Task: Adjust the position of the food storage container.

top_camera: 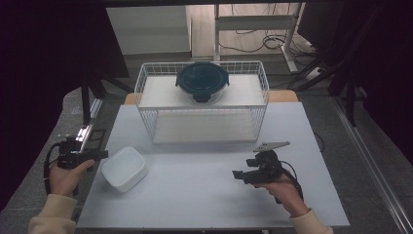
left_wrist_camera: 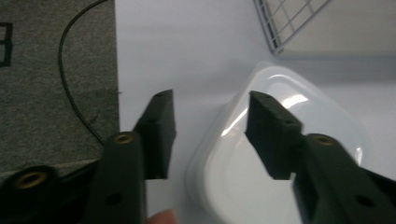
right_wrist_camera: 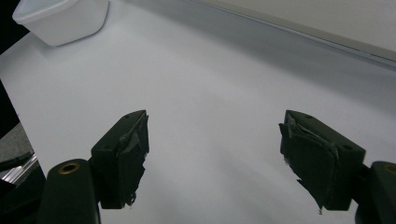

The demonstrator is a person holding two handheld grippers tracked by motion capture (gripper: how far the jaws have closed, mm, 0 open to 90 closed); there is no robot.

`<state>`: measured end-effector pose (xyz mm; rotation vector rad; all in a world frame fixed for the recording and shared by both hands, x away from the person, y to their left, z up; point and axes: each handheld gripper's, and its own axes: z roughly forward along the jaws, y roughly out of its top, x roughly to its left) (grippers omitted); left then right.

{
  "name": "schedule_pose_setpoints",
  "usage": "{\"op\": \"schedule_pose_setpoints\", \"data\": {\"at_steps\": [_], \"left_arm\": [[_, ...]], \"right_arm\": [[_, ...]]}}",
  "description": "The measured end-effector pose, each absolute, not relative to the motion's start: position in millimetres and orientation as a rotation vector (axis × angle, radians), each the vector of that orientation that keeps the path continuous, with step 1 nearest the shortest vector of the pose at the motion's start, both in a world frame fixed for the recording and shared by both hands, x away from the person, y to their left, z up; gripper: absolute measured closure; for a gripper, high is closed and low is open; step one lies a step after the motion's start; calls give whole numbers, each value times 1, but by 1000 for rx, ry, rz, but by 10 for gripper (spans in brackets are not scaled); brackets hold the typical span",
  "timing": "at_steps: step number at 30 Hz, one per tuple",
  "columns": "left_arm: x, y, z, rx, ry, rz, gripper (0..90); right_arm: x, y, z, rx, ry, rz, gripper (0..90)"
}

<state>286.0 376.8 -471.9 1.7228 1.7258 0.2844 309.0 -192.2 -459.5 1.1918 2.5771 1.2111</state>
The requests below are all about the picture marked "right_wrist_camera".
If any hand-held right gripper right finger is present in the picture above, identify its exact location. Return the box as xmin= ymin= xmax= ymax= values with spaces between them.
xmin=278 ymin=109 xmax=367 ymax=216

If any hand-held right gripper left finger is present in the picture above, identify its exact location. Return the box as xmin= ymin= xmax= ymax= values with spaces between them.
xmin=90 ymin=109 xmax=150 ymax=210

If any aluminium floor rail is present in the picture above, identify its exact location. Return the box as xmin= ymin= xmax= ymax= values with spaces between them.
xmin=0 ymin=152 xmax=40 ymax=185

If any translucent white plastic container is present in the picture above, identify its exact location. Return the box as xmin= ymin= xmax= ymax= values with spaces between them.
xmin=11 ymin=0 xmax=110 ymax=48

